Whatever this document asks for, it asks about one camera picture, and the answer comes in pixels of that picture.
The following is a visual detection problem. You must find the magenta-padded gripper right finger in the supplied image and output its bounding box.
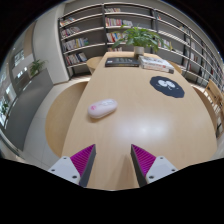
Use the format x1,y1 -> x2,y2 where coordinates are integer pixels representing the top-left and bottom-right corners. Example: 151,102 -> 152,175
130,143 -> 179,188

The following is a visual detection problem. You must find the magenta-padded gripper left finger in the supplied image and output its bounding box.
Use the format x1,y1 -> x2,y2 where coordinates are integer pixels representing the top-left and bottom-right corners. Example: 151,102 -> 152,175
47,143 -> 97,188

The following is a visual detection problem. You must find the pink computer mouse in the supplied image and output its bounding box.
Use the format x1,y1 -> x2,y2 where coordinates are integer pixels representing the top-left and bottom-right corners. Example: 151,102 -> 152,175
87,98 -> 119,119

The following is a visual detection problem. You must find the dark round printed mouse pad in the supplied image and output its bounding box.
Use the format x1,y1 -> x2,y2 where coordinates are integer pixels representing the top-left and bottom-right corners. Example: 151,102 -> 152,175
149,75 -> 186,99

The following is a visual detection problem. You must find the wooden slatted chair group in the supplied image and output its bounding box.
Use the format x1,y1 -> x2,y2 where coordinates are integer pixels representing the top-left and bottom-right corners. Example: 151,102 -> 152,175
203,78 -> 224,138

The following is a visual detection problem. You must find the white book with dark spine end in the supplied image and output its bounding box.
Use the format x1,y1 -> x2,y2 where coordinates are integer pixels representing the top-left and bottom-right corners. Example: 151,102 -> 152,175
142,63 -> 175,75

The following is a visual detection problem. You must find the white illustrated cover book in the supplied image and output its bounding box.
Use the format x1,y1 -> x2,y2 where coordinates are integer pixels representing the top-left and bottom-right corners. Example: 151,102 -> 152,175
137,54 -> 174,71

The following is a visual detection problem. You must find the small green background plant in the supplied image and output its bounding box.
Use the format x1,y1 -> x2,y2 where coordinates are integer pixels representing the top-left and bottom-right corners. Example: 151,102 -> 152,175
29,59 -> 48,78

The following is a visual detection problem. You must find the black hardcover book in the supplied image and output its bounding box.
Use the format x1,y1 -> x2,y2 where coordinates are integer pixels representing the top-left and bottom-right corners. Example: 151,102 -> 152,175
104,56 -> 141,68

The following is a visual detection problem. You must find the green potted plant white pot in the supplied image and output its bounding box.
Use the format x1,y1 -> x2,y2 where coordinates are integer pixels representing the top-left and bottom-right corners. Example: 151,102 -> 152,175
111,25 -> 169,58

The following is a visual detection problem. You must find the grey bookshelf unit with books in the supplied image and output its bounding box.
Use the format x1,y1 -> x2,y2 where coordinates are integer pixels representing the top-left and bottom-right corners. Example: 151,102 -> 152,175
57,1 -> 224,101

